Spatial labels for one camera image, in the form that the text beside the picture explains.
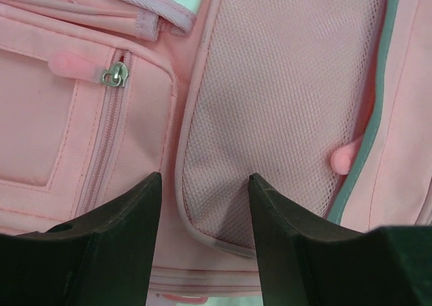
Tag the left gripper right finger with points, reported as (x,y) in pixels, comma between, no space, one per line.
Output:
(306,260)

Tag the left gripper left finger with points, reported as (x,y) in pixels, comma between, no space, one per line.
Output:
(103,257)

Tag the pink school backpack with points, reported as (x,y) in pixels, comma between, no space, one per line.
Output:
(328,100)

